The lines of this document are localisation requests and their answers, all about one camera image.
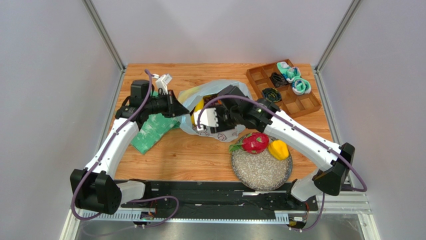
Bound yellow fake bell pepper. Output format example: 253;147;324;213
267;140;290;161

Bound black patterned rolled sock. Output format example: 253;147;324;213
269;72;289;88

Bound wooden compartment tray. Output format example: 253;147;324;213
246;59;322;119

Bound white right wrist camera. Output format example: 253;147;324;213
193;107;219;134

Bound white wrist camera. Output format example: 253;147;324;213
153;73;173;95
193;107;219;134

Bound green white sock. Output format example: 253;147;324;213
276;61;301;84
291;77;312;96

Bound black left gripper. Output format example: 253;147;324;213
144;90;189;118

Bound red fake dragon fruit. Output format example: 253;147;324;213
228;132;270;155

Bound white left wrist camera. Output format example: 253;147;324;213
153;73;173;95

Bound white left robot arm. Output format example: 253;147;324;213
70;80;189;215

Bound dark blue yellow rolled sock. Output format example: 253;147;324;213
261;87;282;103

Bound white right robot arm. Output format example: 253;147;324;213
201;85;355;202

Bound green white sock far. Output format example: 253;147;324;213
276;61;301;84

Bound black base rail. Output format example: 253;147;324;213
122;180;319;221

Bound speckled round plate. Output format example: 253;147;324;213
230;135;293;191

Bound yellow fake banana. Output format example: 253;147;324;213
190;98;205;126

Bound light blue plastic bag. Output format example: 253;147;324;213
177;79;254;143

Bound green white cloth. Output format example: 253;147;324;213
130;91;182;155

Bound green white sock near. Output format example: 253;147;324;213
291;77;312;96

